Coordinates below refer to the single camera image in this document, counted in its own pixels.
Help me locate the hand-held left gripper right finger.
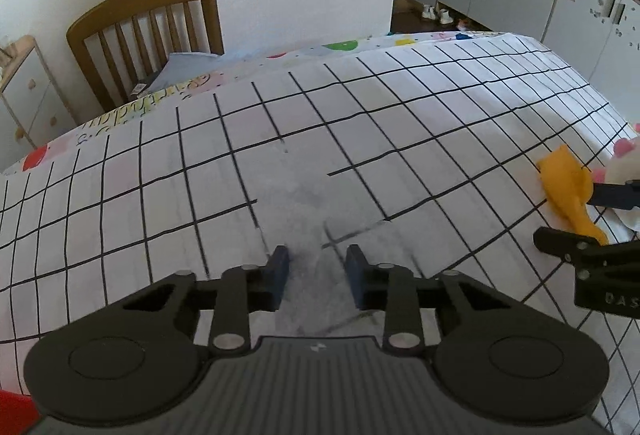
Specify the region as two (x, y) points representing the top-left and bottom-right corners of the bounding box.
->
(345, 243), (522, 356)

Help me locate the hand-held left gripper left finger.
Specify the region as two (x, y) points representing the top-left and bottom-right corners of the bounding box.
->
(120, 244), (291, 356)

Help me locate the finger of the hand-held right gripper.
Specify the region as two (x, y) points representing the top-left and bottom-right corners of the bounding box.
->
(532, 226), (640, 266)
(590, 182), (640, 211)

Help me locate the yellow duck toy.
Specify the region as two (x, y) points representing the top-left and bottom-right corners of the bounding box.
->
(536, 144), (610, 246)

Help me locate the red tin box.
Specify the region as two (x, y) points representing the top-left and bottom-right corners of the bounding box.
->
(0, 390), (39, 435)

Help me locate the white plush bunny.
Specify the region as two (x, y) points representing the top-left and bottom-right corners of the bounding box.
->
(592, 122), (640, 233)

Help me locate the black grid white tablecloth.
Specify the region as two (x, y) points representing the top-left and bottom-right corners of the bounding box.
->
(0, 32), (640, 435)

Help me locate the small white side cabinet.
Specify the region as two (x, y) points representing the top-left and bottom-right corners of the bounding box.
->
(0, 35), (77, 172)

